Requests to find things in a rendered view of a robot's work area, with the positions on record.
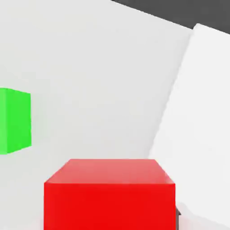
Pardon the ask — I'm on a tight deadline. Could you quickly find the small green cube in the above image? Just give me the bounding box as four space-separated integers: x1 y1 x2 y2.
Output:
0 87 32 155

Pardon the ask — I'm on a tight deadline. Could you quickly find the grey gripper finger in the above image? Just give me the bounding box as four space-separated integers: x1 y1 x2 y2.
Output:
175 202 225 230

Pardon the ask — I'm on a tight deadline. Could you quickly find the small red cube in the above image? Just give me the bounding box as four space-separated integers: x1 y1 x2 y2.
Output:
44 159 176 230

